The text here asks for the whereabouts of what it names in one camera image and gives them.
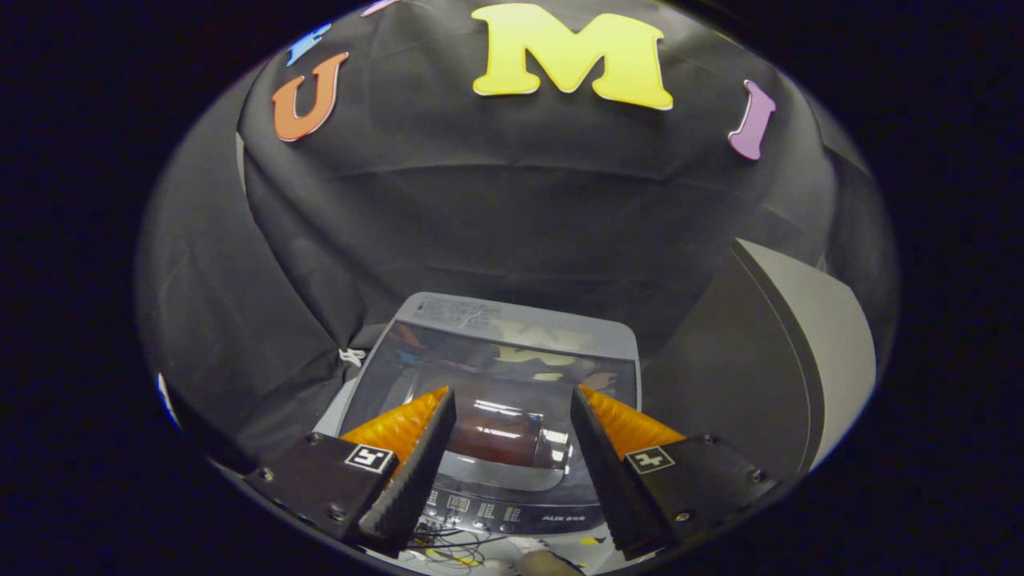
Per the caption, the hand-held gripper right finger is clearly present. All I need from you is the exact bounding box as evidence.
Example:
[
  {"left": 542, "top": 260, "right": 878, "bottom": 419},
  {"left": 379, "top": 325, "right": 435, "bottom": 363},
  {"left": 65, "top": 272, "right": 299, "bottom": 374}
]
[{"left": 570, "top": 386, "right": 781, "bottom": 561}]

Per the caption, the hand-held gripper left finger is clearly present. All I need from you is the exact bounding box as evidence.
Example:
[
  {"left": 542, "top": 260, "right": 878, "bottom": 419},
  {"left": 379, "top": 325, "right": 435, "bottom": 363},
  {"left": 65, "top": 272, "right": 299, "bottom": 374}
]
[{"left": 242, "top": 387, "right": 457, "bottom": 558}]

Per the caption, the grey washing machine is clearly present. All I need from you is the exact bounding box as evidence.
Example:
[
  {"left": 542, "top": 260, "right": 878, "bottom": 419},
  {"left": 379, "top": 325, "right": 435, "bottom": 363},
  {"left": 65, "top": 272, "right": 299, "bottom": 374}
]
[{"left": 312, "top": 292, "right": 645, "bottom": 538}]

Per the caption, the grey cabinet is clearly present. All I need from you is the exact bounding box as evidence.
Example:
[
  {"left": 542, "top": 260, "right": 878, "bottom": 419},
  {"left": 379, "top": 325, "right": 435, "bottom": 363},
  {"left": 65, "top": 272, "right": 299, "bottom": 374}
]
[{"left": 644, "top": 238, "right": 878, "bottom": 481}]

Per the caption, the black backdrop cloth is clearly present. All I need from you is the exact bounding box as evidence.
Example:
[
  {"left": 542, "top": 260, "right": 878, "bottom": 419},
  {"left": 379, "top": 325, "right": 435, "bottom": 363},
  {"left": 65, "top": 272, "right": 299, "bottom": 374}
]
[{"left": 136, "top": 0, "right": 901, "bottom": 473}]

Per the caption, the thin black cable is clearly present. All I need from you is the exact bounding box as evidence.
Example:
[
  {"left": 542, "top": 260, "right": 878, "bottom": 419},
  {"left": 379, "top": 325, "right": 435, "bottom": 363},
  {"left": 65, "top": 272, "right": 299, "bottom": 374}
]
[{"left": 406, "top": 522, "right": 513, "bottom": 570}]

